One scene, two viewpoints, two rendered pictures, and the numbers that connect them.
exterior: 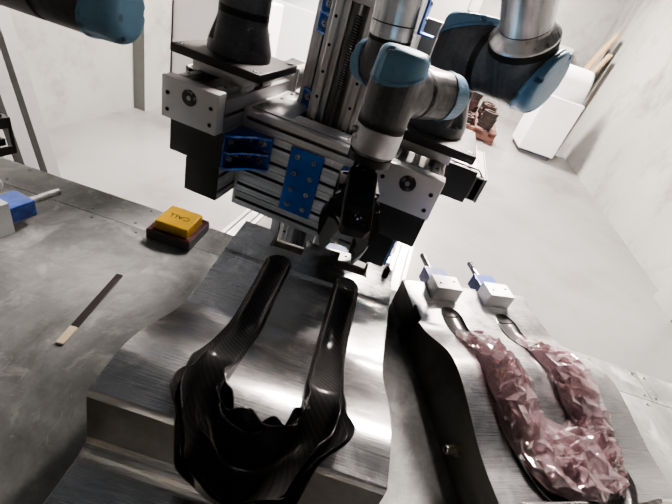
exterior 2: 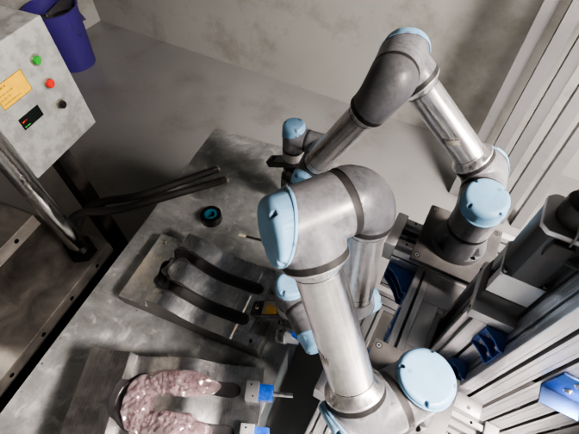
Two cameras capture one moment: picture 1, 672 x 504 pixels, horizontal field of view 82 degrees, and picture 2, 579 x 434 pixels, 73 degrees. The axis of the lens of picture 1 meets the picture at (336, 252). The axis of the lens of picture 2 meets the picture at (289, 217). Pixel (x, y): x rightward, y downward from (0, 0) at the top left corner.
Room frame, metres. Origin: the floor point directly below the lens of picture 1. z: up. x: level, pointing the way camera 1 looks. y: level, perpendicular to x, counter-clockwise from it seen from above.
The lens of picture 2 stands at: (0.77, -0.39, 2.05)
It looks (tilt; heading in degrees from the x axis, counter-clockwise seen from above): 54 degrees down; 113
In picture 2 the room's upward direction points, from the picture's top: straight up
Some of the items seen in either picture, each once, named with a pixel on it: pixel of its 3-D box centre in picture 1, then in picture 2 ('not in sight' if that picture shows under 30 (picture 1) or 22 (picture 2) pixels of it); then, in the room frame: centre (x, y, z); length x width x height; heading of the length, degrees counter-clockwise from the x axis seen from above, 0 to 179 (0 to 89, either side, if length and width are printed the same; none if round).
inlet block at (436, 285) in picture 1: (432, 276); (269, 393); (0.62, -0.19, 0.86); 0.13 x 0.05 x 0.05; 18
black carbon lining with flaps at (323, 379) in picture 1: (290, 336); (204, 283); (0.30, 0.02, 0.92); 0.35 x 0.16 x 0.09; 1
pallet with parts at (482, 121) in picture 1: (469, 108); not in sight; (6.28, -1.18, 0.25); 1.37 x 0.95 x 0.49; 171
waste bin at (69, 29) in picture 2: not in sight; (65, 32); (-2.22, 1.84, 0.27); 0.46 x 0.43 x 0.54; 84
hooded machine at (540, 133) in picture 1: (551, 110); not in sight; (6.09, -2.22, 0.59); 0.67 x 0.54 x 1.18; 173
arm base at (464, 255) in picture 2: (241, 32); (463, 234); (0.99, 0.38, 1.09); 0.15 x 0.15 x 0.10
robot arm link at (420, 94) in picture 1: (395, 89); (290, 293); (0.61, 0.00, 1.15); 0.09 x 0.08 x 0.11; 139
